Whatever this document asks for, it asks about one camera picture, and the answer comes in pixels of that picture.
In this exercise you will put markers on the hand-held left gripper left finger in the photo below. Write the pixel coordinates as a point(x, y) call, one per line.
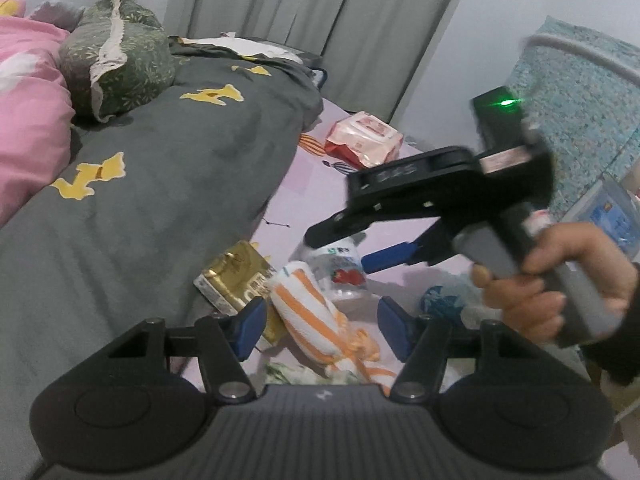
point(251, 327)

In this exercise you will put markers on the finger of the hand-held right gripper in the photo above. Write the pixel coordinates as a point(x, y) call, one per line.
point(330, 230)
point(390, 257)

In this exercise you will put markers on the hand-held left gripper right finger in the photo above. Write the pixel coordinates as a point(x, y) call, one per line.
point(392, 332)

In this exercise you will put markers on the orange white striped towel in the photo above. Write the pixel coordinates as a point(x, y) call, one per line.
point(310, 315)

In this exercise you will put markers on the person's right hand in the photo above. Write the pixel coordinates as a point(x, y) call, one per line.
point(595, 250)

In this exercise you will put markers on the pink printed bed sheet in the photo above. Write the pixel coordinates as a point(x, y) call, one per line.
point(310, 200)

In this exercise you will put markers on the gold snack packet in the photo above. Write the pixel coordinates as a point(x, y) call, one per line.
point(232, 275)

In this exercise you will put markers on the green white packet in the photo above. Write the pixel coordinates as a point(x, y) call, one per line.
point(292, 374)

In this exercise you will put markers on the red white wet wipes pack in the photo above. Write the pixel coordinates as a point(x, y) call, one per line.
point(362, 140)

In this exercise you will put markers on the blue floral fabric hamper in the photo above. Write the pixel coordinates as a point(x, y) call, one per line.
point(570, 110)

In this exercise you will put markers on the grey blanket with yellow print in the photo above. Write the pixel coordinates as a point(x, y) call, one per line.
point(165, 185)

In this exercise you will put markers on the white paper sheets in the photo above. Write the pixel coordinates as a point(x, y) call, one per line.
point(255, 47)

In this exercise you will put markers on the grey curtain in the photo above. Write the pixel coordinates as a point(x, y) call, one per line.
point(320, 5)

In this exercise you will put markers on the green floral pillow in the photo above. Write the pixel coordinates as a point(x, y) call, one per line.
point(125, 55)

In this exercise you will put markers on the pink printed blanket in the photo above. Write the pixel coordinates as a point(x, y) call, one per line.
point(27, 110)

